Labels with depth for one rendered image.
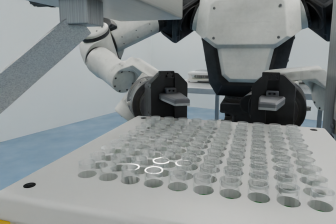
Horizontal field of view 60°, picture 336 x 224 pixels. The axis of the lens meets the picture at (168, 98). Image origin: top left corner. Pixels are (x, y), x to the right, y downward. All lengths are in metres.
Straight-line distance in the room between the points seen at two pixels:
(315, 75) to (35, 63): 0.48
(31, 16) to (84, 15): 4.00
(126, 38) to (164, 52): 5.21
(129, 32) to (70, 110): 3.88
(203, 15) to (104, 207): 0.71
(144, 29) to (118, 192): 0.69
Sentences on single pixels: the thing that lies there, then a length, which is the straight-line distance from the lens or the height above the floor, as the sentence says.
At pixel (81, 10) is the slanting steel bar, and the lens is 0.28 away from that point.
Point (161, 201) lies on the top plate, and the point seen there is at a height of 1.00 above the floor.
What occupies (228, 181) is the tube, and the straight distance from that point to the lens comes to 0.20.
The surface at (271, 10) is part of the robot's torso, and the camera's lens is 0.80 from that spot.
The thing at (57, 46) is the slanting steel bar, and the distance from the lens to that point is 0.29.
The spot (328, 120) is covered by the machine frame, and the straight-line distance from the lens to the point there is 0.48.
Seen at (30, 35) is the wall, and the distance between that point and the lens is 4.24.
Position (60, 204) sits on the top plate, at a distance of 0.20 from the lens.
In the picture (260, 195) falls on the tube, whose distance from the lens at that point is 0.19.
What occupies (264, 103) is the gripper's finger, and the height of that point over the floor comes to 1.03.
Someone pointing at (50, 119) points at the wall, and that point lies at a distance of 4.46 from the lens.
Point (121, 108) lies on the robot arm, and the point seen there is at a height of 0.97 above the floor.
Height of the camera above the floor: 1.09
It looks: 9 degrees down
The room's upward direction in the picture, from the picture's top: straight up
